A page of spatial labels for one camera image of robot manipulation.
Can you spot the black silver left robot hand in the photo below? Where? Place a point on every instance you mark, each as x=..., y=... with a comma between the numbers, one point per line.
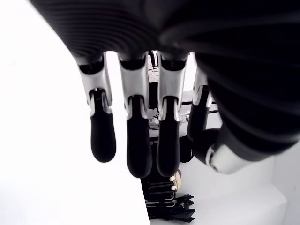
x=140, y=28

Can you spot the black folding chair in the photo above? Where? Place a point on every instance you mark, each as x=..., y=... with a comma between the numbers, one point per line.
x=164, y=199

